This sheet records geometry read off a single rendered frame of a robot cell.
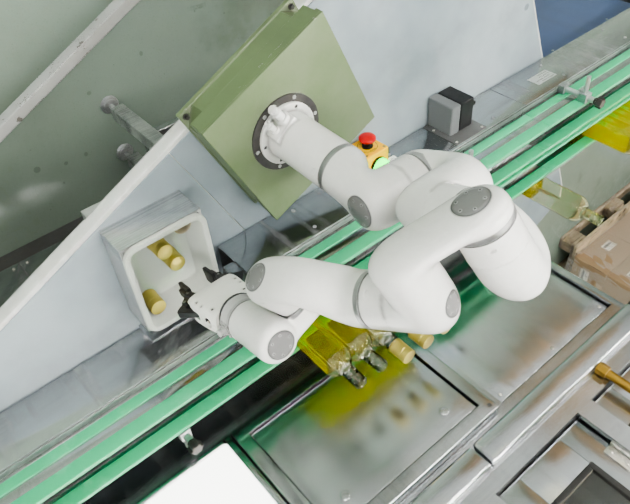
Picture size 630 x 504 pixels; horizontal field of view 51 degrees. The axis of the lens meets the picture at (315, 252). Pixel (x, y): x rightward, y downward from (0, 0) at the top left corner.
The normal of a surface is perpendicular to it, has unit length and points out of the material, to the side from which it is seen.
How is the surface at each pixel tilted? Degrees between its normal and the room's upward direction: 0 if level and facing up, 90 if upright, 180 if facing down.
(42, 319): 0
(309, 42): 1
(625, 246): 84
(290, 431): 90
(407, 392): 90
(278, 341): 17
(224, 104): 89
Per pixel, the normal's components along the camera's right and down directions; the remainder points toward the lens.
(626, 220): -0.06, -0.71
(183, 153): 0.64, 0.50
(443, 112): -0.76, 0.48
